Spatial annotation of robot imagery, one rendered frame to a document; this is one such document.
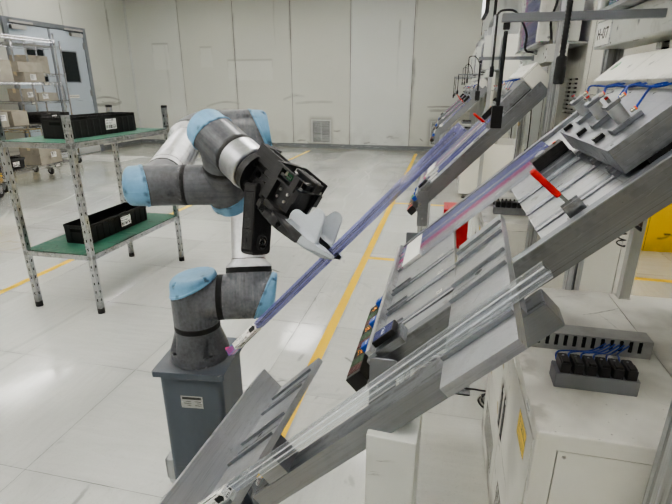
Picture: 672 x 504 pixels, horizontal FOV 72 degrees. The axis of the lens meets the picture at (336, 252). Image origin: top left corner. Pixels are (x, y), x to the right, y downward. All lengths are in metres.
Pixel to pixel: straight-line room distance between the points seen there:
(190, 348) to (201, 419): 0.20
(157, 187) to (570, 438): 0.87
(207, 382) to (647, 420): 0.95
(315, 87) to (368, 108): 1.15
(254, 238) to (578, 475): 0.74
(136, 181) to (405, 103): 8.86
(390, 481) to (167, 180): 0.60
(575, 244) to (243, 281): 0.73
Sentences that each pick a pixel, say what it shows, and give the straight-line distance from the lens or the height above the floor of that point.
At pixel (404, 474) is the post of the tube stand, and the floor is 0.78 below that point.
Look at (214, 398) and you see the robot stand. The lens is 1.27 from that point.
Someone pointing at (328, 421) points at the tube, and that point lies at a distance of 0.48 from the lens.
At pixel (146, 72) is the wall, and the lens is 11.50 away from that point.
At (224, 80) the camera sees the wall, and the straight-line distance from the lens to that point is 10.61.
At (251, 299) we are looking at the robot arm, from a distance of 1.16.
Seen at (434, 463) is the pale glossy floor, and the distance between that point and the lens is 1.79.
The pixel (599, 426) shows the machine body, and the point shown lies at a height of 0.62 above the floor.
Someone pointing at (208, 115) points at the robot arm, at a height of 1.17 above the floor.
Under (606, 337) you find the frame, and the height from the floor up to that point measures 0.66.
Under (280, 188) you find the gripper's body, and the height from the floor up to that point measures 1.08.
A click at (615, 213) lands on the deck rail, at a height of 1.04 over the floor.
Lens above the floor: 1.22
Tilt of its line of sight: 20 degrees down
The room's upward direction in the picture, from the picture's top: straight up
